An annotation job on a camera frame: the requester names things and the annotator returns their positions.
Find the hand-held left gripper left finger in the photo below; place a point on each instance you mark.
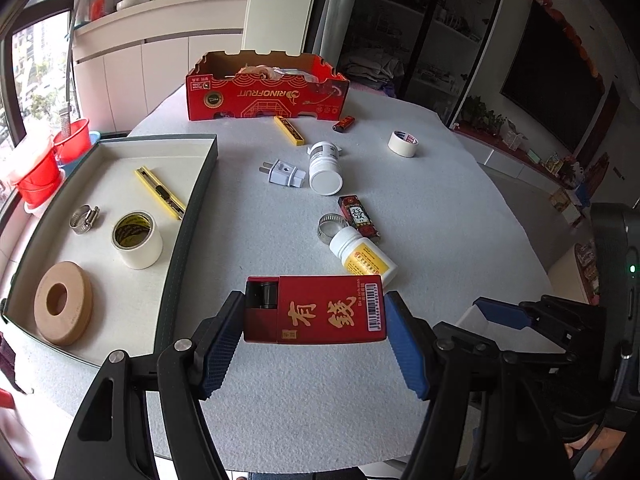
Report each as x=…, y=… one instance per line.
x=222, y=350

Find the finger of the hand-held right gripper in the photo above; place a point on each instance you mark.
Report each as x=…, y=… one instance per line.
x=500, y=312

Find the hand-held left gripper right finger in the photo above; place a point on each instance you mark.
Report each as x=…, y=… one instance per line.
x=407, y=350

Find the white grey block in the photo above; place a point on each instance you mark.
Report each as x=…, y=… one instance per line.
x=467, y=322

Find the red cigarette box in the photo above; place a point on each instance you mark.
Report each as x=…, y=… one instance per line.
x=315, y=310

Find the white pill bottle yellow label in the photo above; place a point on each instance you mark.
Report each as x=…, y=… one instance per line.
x=365, y=257

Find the white masking tape roll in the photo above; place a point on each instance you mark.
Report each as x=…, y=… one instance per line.
x=145, y=250

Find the red black printed small box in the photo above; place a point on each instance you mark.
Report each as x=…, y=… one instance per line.
x=359, y=215

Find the tan tape roll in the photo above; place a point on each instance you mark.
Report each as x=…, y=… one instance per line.
x=75, y=320

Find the yellow utility knife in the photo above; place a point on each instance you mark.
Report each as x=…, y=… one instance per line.
x=160, y=192

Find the white plug adapter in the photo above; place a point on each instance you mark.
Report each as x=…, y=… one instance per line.
x=285, y=174

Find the white plastic jar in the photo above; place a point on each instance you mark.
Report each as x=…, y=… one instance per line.
x=325, y=172

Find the dark green tray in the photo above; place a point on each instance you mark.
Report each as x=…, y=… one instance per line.
x=100, y=170

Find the person's right hand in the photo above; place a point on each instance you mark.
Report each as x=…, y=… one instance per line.
x=597, y=441

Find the low shelf with packets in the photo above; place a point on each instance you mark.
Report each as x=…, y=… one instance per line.
x=587, y=275

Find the low television console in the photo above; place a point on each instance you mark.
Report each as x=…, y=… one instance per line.
x=500, y=157

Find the small white tape roll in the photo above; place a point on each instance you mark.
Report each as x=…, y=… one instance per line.
x=402, y=147

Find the potted plant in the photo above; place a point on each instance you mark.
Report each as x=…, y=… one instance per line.
x=480, y=112

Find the black television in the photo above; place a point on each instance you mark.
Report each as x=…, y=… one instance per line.
x=555, y=70

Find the yellow blade case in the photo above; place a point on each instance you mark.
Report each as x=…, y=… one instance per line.
x=289, y=130

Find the red garland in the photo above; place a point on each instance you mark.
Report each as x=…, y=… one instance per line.
x=580, y=50

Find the red lighter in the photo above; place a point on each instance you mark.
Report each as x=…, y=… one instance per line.
x=344, y=124

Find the blue basin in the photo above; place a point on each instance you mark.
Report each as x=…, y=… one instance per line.
x=94, y=138

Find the red cardboard box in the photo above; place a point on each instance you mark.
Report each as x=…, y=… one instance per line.
x=260, y=102

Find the red basin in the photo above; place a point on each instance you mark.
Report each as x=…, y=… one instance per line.
x=75, y=142

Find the red bucket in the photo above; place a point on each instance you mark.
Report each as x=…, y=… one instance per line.
x=40, y=170

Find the folded clothes pile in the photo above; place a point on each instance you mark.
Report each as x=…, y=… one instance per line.
x=370, y=72

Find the white cabinet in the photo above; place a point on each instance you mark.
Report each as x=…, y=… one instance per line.
x=150, y=75

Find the clear plastic packaging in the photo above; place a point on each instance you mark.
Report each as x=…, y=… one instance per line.
x=296, y=75

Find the glass display cabinet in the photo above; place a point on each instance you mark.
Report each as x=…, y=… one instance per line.
x=425, y=25

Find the red ornament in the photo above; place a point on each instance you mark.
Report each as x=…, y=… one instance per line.
x=97, y=6

